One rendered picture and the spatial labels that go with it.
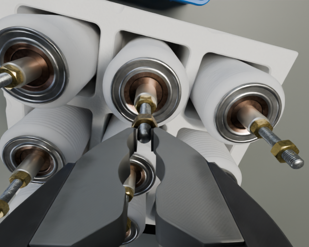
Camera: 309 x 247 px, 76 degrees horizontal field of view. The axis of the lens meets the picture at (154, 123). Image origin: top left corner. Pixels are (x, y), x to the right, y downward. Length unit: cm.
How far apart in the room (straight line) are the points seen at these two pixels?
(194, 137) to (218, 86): 11
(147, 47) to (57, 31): 9
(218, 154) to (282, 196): 55
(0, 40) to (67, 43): 6
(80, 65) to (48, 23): 4
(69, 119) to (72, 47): 11
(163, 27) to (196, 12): 20
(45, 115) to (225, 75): 23
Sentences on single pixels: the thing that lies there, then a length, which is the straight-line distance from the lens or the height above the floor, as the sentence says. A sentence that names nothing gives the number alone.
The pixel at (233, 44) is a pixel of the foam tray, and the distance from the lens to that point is 30.
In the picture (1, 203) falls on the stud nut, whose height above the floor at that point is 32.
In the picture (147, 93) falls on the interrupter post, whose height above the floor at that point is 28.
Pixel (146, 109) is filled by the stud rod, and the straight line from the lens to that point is 17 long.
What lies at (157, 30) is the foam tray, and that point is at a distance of 28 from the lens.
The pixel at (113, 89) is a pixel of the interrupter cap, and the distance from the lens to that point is 21.
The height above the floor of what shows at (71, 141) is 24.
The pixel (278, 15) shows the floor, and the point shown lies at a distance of 53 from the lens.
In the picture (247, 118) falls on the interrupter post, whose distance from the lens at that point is 23.
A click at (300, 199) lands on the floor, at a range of 86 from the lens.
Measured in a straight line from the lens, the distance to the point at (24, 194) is 36.
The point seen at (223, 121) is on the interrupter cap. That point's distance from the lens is 24.
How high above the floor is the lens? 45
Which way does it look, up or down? 62 degrees down
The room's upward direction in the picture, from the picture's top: 177 degrees clockwise
